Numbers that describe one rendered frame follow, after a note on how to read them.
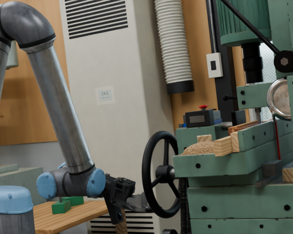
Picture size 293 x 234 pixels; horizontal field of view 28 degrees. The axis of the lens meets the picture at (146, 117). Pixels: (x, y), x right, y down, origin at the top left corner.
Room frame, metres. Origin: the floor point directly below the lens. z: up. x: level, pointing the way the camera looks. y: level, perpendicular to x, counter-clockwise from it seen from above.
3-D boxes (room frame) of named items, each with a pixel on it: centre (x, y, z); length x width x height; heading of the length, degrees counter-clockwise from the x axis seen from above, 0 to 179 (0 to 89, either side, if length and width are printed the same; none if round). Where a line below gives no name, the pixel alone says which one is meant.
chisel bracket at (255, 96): (1.75, -0.35, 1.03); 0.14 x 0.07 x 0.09; 61
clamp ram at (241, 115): (1.83, -0.26, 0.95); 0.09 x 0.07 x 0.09; 151
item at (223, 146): (1.75, -0.33, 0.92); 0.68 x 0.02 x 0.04; 151
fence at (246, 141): (1.76, -0.38, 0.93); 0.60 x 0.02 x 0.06; 151
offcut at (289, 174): (1.56, -0.37, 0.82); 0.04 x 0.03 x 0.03; 28
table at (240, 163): (1.83, -0.25, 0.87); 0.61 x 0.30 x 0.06; 151
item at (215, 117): (1.87, -0.17, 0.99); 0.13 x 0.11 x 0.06; 151
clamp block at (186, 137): (1.87, -0.18, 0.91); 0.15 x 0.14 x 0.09; 151
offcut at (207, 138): (1.72, -0.16, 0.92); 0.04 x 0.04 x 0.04; 89
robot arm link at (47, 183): (1.99, 0.33, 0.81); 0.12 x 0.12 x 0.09; 61
